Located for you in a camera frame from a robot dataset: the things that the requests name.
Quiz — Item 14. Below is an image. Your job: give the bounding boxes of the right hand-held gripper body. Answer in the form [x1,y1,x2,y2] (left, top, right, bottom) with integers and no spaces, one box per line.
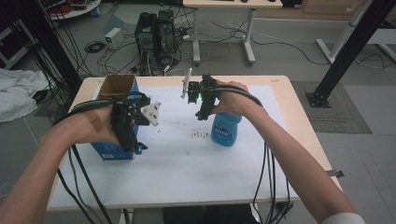
[180,67,220,110]

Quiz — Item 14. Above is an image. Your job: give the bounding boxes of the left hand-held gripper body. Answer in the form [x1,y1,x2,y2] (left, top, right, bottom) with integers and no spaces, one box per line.
[109,92,163,154]

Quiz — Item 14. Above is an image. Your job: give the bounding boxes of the blue bottle with white cap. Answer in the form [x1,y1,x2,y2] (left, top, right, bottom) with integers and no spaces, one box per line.
[210,112,243,147]

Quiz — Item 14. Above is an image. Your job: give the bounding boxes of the blue cardboard box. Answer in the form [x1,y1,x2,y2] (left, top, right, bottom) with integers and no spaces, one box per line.
[91,74,140,161]

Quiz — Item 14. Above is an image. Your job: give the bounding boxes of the person's right hand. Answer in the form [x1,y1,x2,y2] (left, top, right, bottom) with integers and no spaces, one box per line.
[212,80,262,118]

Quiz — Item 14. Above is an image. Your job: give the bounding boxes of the person's left hand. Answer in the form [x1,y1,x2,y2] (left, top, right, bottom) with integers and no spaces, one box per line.
[68,105,121,147]

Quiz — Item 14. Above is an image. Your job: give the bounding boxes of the slim black computer tower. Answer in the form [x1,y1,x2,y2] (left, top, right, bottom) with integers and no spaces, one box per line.
[156,9,179,63]

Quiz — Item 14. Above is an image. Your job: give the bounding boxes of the large black computer tower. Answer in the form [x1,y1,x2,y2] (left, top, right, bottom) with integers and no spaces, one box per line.
[134,11,159,77]

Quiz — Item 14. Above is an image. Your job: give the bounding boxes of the small white device box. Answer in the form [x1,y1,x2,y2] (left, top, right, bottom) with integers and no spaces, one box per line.
[104,27,125,50]

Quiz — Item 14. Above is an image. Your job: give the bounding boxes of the white-legged wooden desk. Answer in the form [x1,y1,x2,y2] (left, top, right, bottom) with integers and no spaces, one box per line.
[182,0,284,67]

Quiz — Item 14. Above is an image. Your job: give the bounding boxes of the white crumpled cloth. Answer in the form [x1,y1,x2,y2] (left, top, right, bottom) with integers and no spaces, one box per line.
[0,68,50,124]

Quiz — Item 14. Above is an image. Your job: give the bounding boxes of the round white table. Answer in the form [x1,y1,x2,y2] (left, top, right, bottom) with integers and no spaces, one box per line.
[46,0,103,21]

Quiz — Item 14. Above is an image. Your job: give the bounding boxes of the grey metal rack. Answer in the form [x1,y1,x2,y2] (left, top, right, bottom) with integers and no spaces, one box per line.
[0,18,35,71]

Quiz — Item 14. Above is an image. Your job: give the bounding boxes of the grey floor mat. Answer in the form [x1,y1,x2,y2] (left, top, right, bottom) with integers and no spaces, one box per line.
[290,80,374,135]

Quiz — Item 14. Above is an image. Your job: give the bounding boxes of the grey tape strip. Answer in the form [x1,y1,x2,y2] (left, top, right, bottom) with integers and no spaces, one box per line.
[325,169,346,179]

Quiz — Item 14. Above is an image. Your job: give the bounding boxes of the left gripper black cable bundle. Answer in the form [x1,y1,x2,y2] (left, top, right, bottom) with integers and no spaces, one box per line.
[52,91,148,224]

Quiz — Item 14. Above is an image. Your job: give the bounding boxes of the gripper black cable bundle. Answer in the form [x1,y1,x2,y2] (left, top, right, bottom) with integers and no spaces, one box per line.
[214,85,294,224]
[52,91,148,224]

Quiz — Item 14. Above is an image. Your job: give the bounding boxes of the coiled black cable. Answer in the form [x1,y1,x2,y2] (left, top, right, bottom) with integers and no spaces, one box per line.
[84,40,106,54]

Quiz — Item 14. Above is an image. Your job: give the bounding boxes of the long black floor cable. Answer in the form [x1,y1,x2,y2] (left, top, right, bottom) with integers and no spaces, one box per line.
[211,21,331,67]

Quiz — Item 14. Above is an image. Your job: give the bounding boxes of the right gripper black cable bundle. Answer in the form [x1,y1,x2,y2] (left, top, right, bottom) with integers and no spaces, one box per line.
[214,85,294,224]

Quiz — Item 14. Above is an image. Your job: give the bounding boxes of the white metal stand frame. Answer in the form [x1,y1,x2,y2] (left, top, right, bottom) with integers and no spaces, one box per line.
[316,0,396,65]

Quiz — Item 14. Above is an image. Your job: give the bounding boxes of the black aluminium post with base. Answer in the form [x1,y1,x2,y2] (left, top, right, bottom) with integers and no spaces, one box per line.
[304,0,396,109]

